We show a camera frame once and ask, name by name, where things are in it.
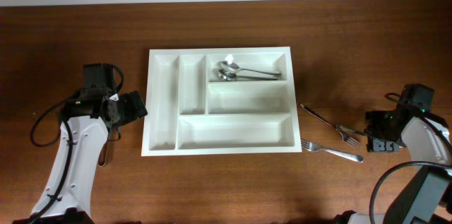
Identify dark-handled steel fork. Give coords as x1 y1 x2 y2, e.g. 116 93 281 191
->
299 103 360 148

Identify steel tablespoon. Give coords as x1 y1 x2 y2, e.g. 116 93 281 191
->
220 61 282 76

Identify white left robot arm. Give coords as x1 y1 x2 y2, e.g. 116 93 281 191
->
30 90 148 222

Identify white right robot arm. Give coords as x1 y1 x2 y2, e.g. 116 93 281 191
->
333 114 451 224

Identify steel kitchen tongs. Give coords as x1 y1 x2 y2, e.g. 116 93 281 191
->
97 130 114 167

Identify white cutlery tray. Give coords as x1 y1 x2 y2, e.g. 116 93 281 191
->
141 47 302 156

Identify steel spoon in tray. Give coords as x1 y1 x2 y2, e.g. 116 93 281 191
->
218 69 278 81

